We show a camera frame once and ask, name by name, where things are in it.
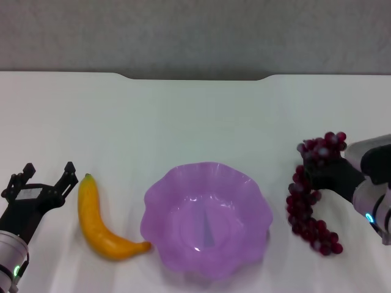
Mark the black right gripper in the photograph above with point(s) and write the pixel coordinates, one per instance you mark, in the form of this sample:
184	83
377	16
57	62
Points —
339	177

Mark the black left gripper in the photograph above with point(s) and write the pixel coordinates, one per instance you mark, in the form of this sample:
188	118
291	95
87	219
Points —
29	207

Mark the dark red grape bunch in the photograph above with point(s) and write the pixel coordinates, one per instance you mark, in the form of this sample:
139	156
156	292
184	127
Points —
302	210

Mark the yellow banana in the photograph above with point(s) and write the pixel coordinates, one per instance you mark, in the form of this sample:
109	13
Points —
91	219

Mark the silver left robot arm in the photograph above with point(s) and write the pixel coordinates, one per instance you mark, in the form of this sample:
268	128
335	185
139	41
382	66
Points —
10	259

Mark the purple scalloped plastic plate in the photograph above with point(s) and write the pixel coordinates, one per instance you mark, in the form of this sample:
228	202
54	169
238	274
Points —
206	222

